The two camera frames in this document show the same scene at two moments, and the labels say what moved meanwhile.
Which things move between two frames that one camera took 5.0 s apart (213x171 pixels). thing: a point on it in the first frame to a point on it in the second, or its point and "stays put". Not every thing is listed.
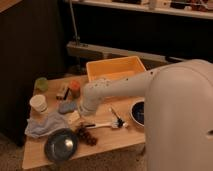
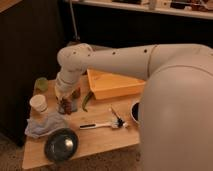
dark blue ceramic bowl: x=137 y=112 stays put
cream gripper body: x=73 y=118 to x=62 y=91
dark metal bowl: x=61 y=144 stays put
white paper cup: x=38 y=102 stays put
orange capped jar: x=75 y=87 stays put
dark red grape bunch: x=84 y=135 to x=66 y=106
